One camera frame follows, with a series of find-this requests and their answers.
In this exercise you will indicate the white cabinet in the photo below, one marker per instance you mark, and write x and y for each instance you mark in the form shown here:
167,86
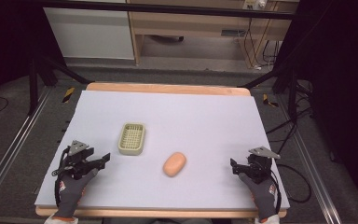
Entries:
90,34

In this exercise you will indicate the yellow black tape marker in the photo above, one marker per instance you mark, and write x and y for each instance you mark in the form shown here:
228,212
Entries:
269,101
68,95

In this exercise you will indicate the black frame bar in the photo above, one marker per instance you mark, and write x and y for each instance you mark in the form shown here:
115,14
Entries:
167,8

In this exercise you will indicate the wooden table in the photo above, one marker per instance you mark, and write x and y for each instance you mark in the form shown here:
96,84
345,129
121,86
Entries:
167,88

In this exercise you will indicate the orange soap bar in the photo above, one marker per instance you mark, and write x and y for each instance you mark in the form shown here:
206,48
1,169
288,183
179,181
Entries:
174,164

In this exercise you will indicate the white power strip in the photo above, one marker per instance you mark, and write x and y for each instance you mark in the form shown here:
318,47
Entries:
255,3

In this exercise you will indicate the metal floor rail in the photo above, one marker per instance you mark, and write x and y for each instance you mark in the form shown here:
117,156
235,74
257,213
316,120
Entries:
310,165
12,146

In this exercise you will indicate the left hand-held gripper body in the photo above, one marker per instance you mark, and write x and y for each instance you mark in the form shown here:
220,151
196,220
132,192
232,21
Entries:
78,157

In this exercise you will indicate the beige slotted soap dish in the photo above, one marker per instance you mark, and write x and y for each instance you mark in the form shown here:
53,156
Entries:
131,138

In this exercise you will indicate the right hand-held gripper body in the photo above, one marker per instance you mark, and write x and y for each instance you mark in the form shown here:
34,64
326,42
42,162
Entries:
259,163

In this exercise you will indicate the wooden desk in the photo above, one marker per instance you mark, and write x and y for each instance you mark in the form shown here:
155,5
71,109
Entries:
192,28

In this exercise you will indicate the white table mat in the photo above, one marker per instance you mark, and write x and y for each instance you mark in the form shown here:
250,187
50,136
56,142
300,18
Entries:
180,124

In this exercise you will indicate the black metal stand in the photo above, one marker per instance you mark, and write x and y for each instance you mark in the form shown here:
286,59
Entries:
287,84
40,74

